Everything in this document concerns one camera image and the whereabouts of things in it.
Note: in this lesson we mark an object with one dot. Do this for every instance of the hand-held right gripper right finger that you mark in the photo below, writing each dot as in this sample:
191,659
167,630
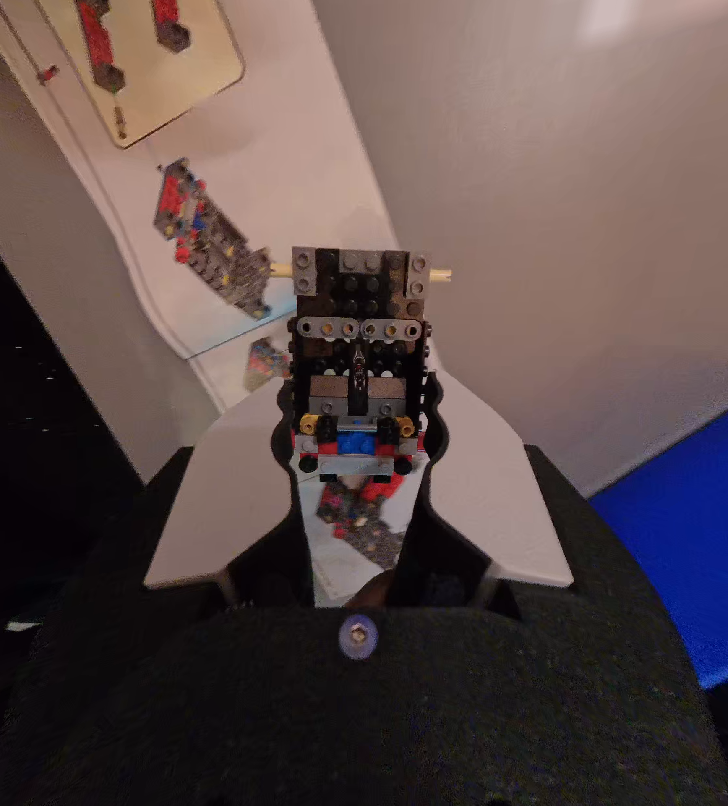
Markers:
483,504

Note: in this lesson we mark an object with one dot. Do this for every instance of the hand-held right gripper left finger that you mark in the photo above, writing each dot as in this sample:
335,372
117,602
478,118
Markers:
225,504

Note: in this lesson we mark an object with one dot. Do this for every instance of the black and red lego car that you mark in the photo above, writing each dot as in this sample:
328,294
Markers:
357,302

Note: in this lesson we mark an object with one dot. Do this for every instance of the white lego instruction booklet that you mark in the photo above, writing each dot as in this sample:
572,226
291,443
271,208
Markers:
288,145

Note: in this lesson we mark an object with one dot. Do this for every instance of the blue panel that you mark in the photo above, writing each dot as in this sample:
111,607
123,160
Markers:
685,541

